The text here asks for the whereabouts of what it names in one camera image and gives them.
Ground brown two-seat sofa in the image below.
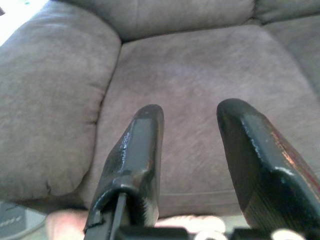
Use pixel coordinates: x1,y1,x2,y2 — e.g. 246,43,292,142
0,0,320,218

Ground pink cushion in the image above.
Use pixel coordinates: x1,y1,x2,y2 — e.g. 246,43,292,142
46,208,227,240

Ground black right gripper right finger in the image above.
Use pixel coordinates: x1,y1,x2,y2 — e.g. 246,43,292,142
216,98,320,233

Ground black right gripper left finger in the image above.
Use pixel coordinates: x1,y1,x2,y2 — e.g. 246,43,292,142
83,104,165,240

